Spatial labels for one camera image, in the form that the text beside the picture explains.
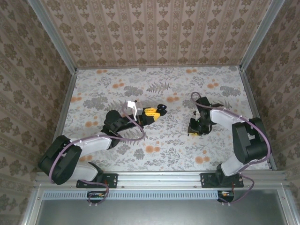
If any floral patterned table cover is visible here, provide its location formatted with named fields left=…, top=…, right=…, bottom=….
left=58, top=66, right=270, bottom=172

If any aluminium front beam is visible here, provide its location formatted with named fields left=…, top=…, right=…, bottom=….
left=34, top=171, right=291, bottom=190

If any black connector box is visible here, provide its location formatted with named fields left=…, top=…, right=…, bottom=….
left=87, top=191, right=106, bottom=203
left=217, top=190, right=235, bottom=203

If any grey metal panel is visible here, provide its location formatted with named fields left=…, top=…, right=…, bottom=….
left=23, top=189, right=300, bottom=225

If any long purple left arm cable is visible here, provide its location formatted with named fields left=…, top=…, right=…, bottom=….
left=50, top=103, right=148, bottom=185

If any long purple arm cable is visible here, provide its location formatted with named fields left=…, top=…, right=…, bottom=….
left=191, top=91, right=272, bottom=174
left=50, top=103, right=148, bottom=185

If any aluminium back rail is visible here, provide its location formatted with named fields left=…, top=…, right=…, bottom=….
left=75, top=65, right=242, bottom=70

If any aluminium side rail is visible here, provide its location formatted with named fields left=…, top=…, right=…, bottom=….
left=45, top=69, right=78, bottom=166
left=238, top=67, right=278, bottom=171

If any short purple base cable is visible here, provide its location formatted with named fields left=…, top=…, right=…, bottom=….
left=220, top=171, right=255, bottom=207
left=81, top=180, right=110, bottom=208

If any long purple right arm cable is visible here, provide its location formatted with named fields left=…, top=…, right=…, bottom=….
left=191, top=91, right=272, bottom=174

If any grey slotted cable duct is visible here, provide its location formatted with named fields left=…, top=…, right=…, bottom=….
left=43, top=190, right=219, bottom=200

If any aluminium frame post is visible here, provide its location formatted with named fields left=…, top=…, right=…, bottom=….
left=27, top=0, right=78, bottom=74
left=239, top=0, right=286, bottom=71

